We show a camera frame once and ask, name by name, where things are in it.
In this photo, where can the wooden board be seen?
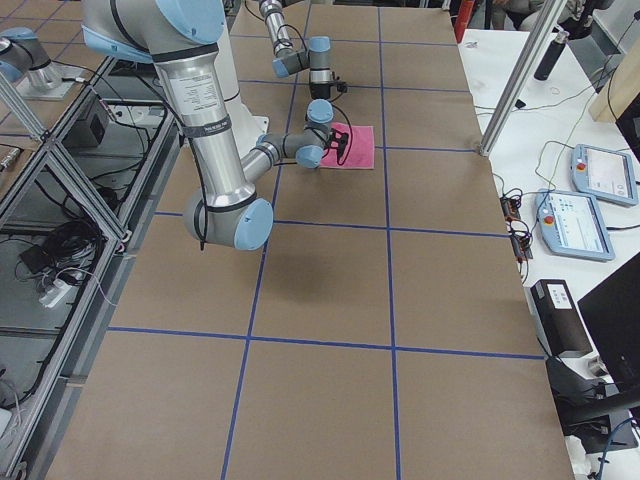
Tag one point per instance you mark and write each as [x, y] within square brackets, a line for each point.
[620, 90]

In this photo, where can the teach pendant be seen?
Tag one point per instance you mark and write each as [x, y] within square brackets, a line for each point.
[604, 173]
[572, 225]

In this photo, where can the white power strip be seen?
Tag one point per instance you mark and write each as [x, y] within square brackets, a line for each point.
[54, 293]

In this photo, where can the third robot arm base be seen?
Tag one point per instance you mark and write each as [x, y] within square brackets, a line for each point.
[26, 63]

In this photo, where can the black monitor stand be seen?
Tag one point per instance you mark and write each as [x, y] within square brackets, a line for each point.
[591, 409]

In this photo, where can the far teach pendant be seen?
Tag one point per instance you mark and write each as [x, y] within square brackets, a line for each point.
[604, 173]

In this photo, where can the black water bottle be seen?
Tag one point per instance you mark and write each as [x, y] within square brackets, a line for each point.
[551, 56]

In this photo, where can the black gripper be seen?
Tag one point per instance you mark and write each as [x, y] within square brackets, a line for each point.
[318, 90]

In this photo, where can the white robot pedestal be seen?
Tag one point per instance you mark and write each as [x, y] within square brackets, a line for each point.
[235, 90]

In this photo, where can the black monitor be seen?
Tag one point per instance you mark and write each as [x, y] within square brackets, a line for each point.
[611, 314]

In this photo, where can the aluminium frame post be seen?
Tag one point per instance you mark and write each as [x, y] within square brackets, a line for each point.
[530, 53]

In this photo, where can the near teach pendant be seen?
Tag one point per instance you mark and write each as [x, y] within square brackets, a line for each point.
[572, 225]

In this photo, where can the pink and grey towel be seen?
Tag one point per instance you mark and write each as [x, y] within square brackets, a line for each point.
[360, 153]

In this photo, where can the electronics circuit board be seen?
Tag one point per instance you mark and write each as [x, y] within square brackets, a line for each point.
[519, 232]

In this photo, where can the black power supply box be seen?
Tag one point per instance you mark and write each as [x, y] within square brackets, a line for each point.
[562, 327]

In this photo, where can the red cylinder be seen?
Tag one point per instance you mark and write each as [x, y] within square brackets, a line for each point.
[463, 17]

